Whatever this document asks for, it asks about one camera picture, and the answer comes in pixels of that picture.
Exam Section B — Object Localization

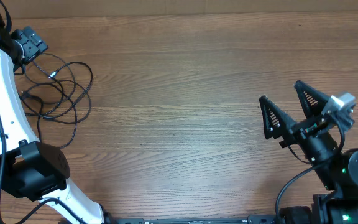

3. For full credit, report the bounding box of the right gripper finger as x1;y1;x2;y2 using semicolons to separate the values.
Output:
259;95;296;139
294;80;329;118

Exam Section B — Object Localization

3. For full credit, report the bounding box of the black cable one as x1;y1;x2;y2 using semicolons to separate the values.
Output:
19;79;79;149

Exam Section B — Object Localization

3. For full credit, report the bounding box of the black cable three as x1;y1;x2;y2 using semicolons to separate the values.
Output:
20;61;94;122

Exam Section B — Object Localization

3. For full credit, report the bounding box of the black cable two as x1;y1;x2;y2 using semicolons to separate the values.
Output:
12;52;92;125

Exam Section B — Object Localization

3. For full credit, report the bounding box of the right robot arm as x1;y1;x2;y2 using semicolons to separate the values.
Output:
259;80;358;223

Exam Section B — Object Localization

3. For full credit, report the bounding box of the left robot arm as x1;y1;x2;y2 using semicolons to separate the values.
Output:
0;1;113;223

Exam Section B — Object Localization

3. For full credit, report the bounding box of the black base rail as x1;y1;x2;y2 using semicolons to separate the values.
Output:
112;215;275;224

